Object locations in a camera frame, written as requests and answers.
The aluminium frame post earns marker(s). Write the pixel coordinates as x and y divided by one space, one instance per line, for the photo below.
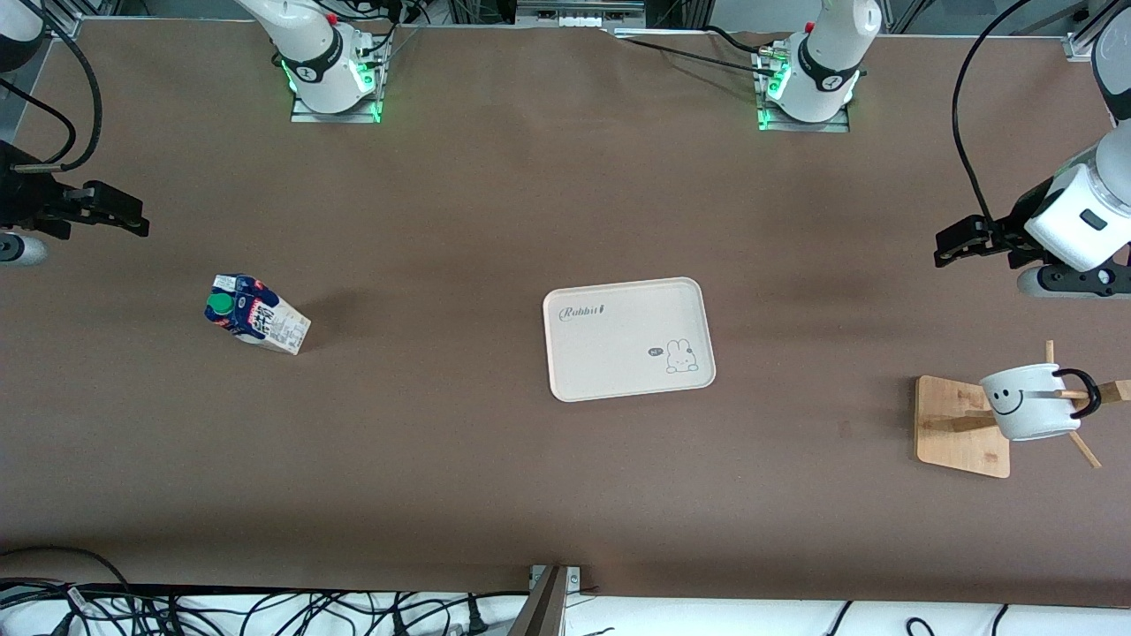
62 19
1082 44

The aluminium profile bar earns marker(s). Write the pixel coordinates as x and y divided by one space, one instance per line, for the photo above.
543 609

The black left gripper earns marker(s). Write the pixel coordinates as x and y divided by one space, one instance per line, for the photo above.
1013 228

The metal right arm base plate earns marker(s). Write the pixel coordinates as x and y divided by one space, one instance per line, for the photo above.
336 117

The wooden mug stand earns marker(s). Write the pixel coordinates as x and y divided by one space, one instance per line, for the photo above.
959 442

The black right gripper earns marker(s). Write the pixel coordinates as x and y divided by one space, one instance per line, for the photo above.
19 200

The white power strip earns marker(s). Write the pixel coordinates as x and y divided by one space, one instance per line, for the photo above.
574 13

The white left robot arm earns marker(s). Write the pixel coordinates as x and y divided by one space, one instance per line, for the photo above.
826 53

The cream tray with rabbit print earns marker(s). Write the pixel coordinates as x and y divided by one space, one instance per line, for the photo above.
618 353

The blue milk carton green cap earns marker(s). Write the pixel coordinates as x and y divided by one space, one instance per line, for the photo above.
265 322

